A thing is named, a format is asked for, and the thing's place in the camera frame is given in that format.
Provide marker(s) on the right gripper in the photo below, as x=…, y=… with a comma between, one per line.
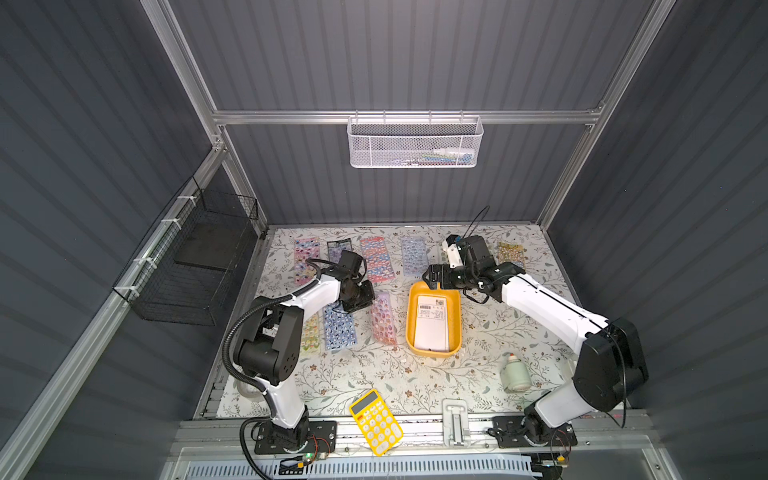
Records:
x=448, y=277

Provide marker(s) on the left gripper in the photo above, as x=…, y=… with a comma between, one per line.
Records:
x=360, y=294

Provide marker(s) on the pale blue jewel sticker sheet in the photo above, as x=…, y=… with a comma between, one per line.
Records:
x=414, y=256

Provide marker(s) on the lilac sweets sticker sheet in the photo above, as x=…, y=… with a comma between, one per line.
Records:
x=384, y=325

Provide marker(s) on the blue penguin sticker sheet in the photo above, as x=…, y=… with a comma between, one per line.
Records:
x=339, y=328

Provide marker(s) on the yellow storage tray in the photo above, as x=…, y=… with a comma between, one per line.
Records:
x=453, y=302

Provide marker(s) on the purple sticker sheet black border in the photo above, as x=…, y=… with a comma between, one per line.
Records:
x=337, y=247

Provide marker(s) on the green yellow animal sticker sheet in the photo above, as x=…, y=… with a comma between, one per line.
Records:
x=311, y=334

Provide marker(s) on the pink cat sticker sheet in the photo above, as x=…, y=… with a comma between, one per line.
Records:
x=304, y=250

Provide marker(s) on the orange tiny animal sticker sheet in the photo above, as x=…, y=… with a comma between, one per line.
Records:
x=511, y=253

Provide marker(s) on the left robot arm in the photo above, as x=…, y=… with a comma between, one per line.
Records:
x=262, y=347

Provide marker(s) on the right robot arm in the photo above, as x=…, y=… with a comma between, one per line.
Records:
x=610, y=361

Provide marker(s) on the items in white basket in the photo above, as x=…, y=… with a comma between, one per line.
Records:
x=450, y=156

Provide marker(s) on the pale green bottle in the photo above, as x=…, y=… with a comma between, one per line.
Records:
x=514, y=375

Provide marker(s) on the yellow calculator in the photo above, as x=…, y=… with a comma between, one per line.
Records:
x=379, y=427

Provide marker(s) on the white tape roll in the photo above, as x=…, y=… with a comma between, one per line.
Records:
x=248, y=391

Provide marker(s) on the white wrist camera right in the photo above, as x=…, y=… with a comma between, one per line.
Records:
x=453, y=247

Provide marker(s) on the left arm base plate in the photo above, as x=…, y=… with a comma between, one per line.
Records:
x=312, y=436

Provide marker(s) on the white wire basket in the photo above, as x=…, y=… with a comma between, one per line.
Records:
x=374, y=141

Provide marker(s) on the white metal bracket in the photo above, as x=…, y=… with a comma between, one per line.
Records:
x=455, y=421

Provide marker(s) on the black wire basket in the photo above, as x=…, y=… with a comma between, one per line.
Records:
x=191, y=274

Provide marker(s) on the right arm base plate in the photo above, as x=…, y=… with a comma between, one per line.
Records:
x=518, y=431

